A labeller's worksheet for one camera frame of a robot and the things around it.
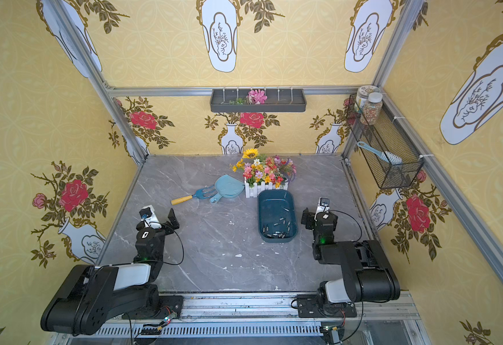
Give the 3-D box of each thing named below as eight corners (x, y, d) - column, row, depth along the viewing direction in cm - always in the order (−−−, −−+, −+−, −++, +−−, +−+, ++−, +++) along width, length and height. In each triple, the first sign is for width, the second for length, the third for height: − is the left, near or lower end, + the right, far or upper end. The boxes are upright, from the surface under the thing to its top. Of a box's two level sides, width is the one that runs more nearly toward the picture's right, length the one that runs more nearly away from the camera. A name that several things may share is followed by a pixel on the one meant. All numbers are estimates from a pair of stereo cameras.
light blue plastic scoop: (211, 203, 104) (210, 199, 102) (215, 178, 114) (214, 175, 112) (243, 202, 104) (242, 199, 102) (244, 178, 114) (244, 174, 112)
